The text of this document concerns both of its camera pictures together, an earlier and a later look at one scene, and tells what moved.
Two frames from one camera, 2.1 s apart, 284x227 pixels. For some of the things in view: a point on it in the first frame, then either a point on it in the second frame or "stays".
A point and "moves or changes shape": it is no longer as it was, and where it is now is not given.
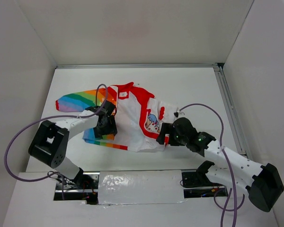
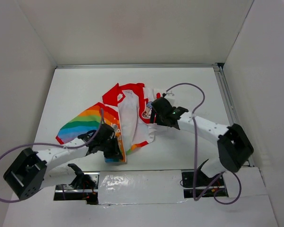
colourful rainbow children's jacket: [139, 115] moves or changes shape
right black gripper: [167, 128] to [159, 120]
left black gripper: [111, 129] to [115, 153]
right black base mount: [198, 185] stays
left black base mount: [83, 187] stays
